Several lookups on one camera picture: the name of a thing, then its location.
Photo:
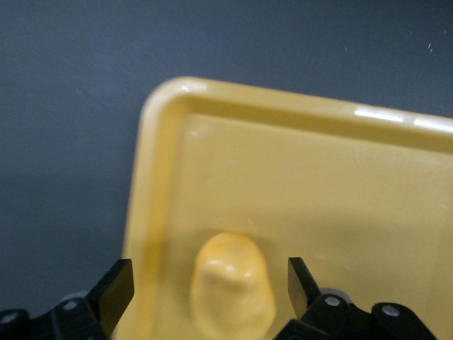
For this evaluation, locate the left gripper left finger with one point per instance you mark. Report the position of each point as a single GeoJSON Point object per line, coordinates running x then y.
{"type": "Point", "coordinates": [106, 301]}

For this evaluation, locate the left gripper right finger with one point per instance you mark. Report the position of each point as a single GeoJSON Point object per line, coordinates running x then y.
{"type": "Point", "coordinates": [318, 318]}

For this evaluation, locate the yellow potato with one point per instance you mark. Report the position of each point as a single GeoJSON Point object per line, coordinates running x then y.
{"type": "Point", "coordinates": [230, 283]}

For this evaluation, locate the yellow plastic tray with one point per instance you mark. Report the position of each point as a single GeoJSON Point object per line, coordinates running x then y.
{"type": "Point", "coordinates": [318, 195]}

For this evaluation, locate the dark grey table mat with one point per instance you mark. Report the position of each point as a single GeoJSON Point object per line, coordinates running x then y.
{"type": "Point", "coordinates": [70, 106]}

